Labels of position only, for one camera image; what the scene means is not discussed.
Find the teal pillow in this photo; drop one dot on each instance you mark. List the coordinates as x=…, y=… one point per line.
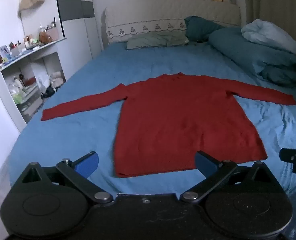
x=200, y=28

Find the brown teddy bear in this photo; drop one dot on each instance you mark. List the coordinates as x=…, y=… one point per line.
x=45, y=37

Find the green packet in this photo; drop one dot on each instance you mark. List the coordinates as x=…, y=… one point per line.
x=17, y=97

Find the bed with blue sheet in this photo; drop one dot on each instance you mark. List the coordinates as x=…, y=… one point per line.
x=70, y=135

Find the teal duvet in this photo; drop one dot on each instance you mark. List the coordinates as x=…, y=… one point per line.
x=258, y=55

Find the photo frame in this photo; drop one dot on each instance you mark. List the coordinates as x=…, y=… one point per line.
x=4, y=51

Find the pale green pillow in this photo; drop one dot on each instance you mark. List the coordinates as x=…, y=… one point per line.
x=155, y=40

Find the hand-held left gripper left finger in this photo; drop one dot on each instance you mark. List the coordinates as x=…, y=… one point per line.
x=89, y=164

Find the beige curtain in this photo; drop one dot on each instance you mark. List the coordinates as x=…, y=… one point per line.
x=273, y=0

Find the white wardrobe with grey band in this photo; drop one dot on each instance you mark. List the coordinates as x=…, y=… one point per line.
x=73, y=30

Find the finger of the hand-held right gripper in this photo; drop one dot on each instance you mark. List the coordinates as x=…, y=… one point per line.
x=287, y=155

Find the light blue blanket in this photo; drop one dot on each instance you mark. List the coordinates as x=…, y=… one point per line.
x=268, y=35

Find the red sweater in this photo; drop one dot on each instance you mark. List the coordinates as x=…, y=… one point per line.
x=173, y=120

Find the white plush doll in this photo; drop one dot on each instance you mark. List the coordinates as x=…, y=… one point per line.
x=56, y=78

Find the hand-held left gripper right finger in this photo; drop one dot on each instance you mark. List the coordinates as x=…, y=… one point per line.
x=203, y=164

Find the white shelf unit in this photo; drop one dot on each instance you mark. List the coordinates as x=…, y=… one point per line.
x=2, y=85

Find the pink box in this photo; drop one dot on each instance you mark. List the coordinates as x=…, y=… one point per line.
x=53, y=33

